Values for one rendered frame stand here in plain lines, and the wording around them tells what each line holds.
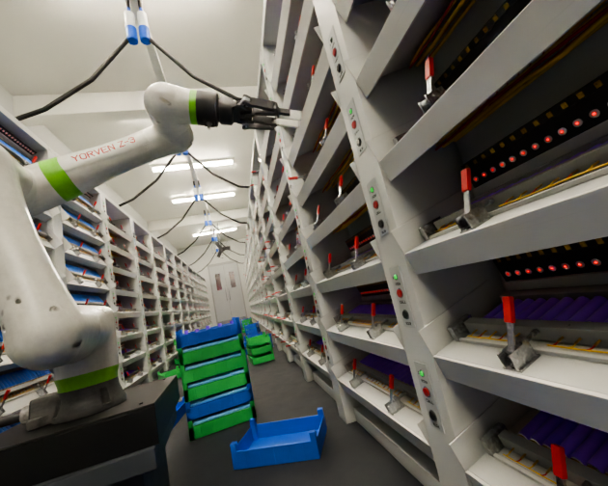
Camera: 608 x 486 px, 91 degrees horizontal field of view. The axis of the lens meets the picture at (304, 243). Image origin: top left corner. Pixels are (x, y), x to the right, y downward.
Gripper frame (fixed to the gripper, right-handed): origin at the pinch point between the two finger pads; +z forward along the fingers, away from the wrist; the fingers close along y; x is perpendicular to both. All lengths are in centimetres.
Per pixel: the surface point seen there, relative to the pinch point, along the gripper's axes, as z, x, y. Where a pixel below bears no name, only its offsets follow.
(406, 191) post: 19.6, -33.1, 27.2
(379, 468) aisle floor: 27, -100, -11
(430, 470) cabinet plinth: 33, -94, 5
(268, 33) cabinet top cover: -4, 69, -36
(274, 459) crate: 0, -104, -32
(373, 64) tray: 10.9, -10.4, 33.8
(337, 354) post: 26, -74, -43
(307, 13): 3.5, 26.3, 11.5
